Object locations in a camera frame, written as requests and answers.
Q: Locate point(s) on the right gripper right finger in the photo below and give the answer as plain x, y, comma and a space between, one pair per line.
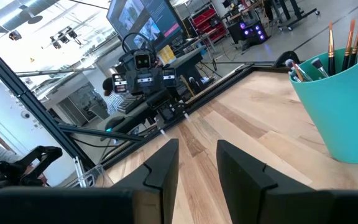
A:
291, 207

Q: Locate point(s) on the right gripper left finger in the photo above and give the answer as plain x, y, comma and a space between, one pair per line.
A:
73, 207

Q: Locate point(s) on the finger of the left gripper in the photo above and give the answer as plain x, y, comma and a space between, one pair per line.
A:
152, 101
166, 98

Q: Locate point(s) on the black keyboard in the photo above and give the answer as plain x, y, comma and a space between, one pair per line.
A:
130, 104

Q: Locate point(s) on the yellow sticky notes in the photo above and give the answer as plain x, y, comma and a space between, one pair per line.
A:
166, 54

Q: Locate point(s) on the grey desk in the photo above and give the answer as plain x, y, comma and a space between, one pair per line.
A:
182, 62

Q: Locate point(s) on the black computer mouse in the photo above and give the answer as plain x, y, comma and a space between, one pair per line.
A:
114, 123

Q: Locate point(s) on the computer monitor blue screen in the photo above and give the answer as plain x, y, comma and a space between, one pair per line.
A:
148, 21

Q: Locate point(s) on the black articulated device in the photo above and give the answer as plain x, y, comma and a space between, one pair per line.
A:
26, 168

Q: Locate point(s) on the grey storage cabinet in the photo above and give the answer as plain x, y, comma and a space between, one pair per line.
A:
82, 102

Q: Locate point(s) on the red parts shelf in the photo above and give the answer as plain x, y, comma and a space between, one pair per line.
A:
208, 23

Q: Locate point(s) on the teal plastic cup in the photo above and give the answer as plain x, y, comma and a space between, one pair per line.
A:
343, 118

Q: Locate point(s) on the black lit computer tower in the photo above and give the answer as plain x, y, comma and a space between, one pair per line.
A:
255, 31

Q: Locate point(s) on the black wheeled cart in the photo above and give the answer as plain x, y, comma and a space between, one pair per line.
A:
291, 12

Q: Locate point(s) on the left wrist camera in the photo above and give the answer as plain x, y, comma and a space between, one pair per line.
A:
142, 60

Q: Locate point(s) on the silver ventilation duct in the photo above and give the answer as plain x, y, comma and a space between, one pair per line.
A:
20, 15

